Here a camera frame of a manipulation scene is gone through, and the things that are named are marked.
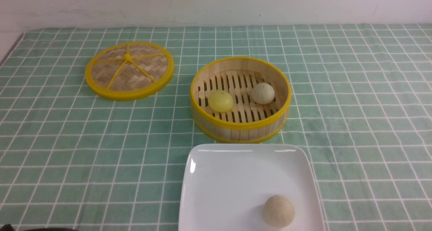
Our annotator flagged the yellow steamed bun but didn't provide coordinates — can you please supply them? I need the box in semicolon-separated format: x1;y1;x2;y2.
207;91;234;112

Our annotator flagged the white steamed bun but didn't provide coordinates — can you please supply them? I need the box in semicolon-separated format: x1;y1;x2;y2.
250;83;276;105

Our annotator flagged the white square plate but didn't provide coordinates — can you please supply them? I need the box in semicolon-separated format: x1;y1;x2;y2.
178;144;325;231

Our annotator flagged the beige steamed bun on plate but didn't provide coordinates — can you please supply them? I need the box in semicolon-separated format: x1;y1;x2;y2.
263;195;296;228

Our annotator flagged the bamboo steamer basket yellow rim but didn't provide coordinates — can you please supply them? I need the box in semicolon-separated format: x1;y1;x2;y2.
190;56;292;143

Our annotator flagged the woven bamboo steamer lid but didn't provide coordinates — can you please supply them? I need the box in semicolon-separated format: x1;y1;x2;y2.
84;41;174;101

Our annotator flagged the green checkered tablecloth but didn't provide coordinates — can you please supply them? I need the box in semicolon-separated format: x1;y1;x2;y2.
0;24;432;231

